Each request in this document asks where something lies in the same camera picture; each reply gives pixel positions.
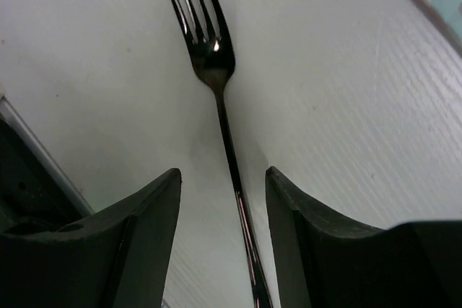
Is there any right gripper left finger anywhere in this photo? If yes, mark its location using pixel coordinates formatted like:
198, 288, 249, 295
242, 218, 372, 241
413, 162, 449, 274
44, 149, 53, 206
1, 168, 181, 307

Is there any black metal fork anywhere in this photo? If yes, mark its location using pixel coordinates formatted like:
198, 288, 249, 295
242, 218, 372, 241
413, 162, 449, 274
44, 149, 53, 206
171, 0, 274, 307

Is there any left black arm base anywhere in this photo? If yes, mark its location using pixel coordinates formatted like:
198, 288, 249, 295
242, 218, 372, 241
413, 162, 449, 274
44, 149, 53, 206
1, 98, 93, 234

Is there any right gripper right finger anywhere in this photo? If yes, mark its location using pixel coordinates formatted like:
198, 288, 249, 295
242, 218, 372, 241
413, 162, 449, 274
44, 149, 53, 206
265, 167, 461, 307

